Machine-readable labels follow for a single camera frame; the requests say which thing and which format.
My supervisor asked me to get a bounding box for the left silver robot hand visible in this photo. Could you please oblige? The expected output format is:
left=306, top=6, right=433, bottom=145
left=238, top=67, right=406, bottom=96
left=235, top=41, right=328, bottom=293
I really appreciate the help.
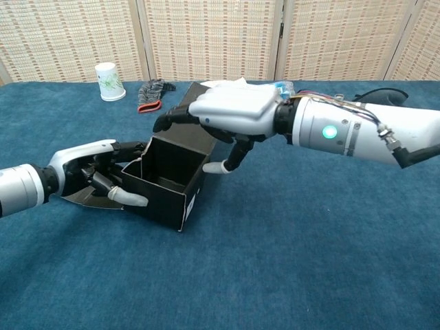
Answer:
left=47, top=138, right=149, bottom=207

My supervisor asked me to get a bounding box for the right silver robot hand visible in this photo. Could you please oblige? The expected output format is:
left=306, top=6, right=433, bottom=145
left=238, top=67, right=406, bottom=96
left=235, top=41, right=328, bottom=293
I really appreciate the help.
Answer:
left=153, top=84, right=293, bottom=175

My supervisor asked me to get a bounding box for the black foldable cardboard box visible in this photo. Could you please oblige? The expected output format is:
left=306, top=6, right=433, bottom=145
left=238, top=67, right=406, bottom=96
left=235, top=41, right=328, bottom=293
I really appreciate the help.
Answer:
left=65, top=80, right=219, bottom=232

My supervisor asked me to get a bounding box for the blue carpet floor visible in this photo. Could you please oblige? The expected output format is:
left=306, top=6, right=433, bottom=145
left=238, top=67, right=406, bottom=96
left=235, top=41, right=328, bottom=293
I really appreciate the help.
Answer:
left=0, top=80, right=440, bottom=330

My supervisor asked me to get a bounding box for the white plastic package pink print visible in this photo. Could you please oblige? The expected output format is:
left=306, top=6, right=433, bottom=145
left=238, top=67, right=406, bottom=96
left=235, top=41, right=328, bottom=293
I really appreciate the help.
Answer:
left=201, top=77, right=248, bottom=89

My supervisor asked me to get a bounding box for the clear plastic water bottle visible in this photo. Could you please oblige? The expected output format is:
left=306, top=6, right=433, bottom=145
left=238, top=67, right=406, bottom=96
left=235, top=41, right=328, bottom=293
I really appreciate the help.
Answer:
left=274, top=80, right=296, bottom=100

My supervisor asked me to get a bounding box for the white paper cup green print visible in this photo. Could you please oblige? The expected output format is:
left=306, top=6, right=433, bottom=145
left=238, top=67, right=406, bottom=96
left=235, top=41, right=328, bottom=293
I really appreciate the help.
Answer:
left=94, top=62, right=127, bottom=102

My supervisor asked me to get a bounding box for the beige woven folding screen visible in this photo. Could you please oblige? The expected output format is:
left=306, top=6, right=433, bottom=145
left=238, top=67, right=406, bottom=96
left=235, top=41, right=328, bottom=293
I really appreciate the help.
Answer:
left=0, top=0, right=440, bottom=87

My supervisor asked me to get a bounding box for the grey knit glove orange cuff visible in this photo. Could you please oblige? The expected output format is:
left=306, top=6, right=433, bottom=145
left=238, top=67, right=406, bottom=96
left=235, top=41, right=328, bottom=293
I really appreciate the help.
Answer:
left=137, top=78, right=177, bottom=115

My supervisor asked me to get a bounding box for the grey blue cloth pouch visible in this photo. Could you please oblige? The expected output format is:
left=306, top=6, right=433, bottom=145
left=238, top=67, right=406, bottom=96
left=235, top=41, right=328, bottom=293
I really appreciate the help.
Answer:
left=353, top=88, right=410, bottom=107

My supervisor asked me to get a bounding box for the coloured wire bundle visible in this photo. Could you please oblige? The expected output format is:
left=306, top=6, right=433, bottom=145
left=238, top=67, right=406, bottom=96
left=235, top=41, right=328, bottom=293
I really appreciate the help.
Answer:
left=295, top=89, right=382, bottom=131

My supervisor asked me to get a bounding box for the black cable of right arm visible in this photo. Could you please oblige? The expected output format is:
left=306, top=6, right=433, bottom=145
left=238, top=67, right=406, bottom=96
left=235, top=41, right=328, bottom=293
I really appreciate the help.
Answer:
left=393, top=144, right=440, bottom=169

